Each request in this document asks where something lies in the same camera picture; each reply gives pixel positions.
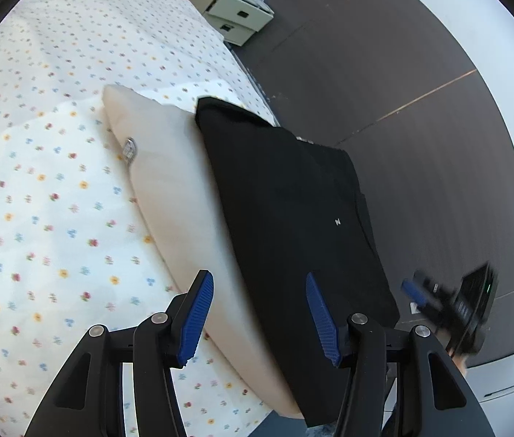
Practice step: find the cream folded garment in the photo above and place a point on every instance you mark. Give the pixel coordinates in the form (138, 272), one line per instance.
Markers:
(170, 182)

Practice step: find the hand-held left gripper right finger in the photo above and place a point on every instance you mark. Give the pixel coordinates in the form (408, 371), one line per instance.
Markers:
(325, 323)

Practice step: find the black jacket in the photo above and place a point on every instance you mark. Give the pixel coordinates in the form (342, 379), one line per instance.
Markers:
(284, 191)

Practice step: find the white floral bed sheet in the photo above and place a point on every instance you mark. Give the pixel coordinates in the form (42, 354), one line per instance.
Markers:
(33, 191)

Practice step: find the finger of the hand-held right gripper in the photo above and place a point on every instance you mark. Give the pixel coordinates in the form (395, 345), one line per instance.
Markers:
(411, 290)

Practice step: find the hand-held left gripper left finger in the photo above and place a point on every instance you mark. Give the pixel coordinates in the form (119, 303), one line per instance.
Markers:
(195, 318)

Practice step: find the pale green nightstand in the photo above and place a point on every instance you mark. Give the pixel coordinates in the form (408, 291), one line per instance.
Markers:
(238, 9)

